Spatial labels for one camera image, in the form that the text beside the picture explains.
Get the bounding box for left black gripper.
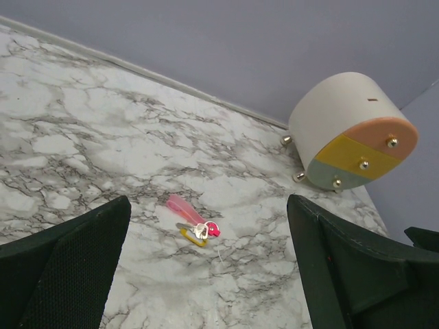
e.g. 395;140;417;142
287;195;439;328

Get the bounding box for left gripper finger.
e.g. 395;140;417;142
1;196;131;328

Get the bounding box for round tricolour drawer cabinet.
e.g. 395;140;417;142
281;72;419;191

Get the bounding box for yellow tag key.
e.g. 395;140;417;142
176;223;208;247

